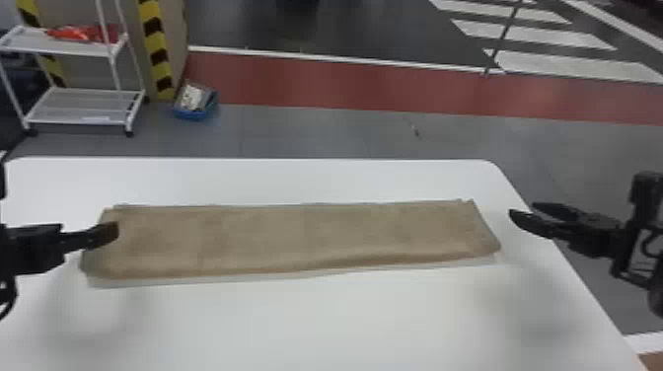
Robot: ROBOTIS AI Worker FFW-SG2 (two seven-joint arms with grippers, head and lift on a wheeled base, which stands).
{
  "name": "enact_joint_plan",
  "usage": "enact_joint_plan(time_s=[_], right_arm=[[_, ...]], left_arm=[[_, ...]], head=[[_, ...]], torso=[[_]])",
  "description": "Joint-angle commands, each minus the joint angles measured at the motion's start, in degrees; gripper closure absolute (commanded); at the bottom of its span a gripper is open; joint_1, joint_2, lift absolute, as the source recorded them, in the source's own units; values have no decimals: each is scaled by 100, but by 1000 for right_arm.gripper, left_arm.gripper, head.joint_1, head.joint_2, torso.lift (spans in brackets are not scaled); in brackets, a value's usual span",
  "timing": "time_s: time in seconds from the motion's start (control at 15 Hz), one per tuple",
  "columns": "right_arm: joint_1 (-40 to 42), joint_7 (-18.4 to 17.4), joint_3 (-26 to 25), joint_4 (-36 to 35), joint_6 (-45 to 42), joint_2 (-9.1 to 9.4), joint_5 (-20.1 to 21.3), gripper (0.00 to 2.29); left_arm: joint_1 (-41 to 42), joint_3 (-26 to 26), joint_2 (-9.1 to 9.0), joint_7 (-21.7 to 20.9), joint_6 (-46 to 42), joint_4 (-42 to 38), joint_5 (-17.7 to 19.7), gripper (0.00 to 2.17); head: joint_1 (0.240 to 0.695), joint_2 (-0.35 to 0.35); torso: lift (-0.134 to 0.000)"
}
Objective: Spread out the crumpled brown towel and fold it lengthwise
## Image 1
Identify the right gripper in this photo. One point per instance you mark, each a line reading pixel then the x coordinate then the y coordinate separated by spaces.
pixel 595 234

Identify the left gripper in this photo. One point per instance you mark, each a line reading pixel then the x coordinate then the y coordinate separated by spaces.
pixel 28 248

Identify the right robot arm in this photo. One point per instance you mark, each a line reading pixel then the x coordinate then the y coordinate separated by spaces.
pixel 642 259

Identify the white shelf trolley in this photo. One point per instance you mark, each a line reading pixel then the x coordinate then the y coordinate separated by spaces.
pixel 83 103

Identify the blue basket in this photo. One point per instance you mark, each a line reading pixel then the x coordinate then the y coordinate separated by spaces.
pixel 194 103

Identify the beige towel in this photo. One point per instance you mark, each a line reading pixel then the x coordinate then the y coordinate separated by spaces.
pixel 290 238

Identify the red snack packet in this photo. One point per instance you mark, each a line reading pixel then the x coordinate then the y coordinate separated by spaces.
pixel 83 33

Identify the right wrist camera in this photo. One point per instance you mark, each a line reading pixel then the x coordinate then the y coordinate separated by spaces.
pixel 647 194

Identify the yellow black striped post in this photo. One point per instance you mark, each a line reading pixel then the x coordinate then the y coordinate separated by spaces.
pixel 155 46
pixel 49 62

